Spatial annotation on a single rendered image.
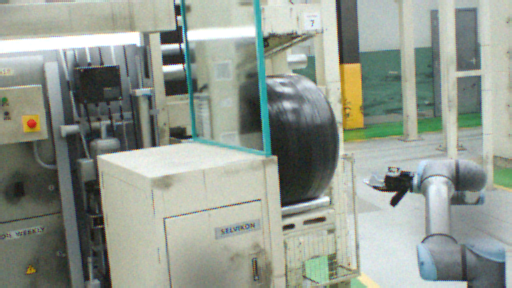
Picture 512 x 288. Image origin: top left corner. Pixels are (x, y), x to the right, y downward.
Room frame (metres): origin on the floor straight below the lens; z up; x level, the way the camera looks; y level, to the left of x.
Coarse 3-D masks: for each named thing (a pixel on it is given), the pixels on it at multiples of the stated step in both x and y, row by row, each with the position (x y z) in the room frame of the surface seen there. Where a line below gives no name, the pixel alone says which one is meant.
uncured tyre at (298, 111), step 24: (288, 96) 2.65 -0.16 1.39; (312, 96) 2.69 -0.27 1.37; (288, 120) 2.58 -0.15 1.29; (312, 120) 2.62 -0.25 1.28; (336, 120) 2.72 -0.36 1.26; (288, 144) 2.56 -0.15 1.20; (312, 144) 2.60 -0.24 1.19; (336, 144) 2.66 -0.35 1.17; (288, 168) 2.57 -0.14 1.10; (312, 168) 2.61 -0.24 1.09; (336, 168) 2.73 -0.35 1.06; (288, 192) 2.63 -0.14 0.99; (312, 192) 2.70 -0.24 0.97
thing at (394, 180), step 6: (390, 168) 2.66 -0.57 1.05; (396, 168) 2.65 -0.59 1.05; (390, 174) 2.61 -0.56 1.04; (396, 174) 2.60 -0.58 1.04; (402, 174) 2.61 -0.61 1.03; (408, 174) 2.60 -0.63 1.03; (384, 180) 2.61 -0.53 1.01; (390, 180) 2.60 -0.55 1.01; (396, 180) 2.59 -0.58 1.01; (402, 180) 2.60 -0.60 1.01; (408, 180) 2.59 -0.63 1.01; (390, 186) 2.62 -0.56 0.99; (396, 186) 2.60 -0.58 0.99; (408, 186) 2.60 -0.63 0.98; (390, 192) 2.62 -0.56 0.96
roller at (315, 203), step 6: (318, 198) 2.77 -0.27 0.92; (324, 198) 2.78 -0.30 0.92; (330, 198) 2.79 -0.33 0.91; (288, 204) 2.70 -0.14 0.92; (294, 204) 2.71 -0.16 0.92; (300, 204) 2.72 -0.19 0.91; (306, 204) 2.73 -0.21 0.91; (312, 204) 2.74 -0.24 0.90; (318, 204) 2.75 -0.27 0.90; (324, 204) 2.77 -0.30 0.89; (330, 204) 2.79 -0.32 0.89; (282, 210) 2.67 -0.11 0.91; (288, 210) 2.68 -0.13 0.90; (294, 210) 2.70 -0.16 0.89; (300, 210) 2.71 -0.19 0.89
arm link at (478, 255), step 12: (468, 240) 1.93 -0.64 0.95; (480, 240) 1.93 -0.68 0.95; (492, 240) 1.94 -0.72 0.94; (468, 252) 1.89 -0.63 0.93; (480, 252) 1.86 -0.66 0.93; (492, 252) 1.85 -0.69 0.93; (504, 252) 1.88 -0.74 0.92; (468, 264) 1.87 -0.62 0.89; (480, 264) 1.86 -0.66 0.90; (492, 264) 1.85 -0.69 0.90; (504, 264) 1.87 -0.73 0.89; (468, 276) 1.88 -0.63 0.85; (480, 276) 1.86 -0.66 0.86; (492, 276) 1.85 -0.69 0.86; (504, 276) 1.87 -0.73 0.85
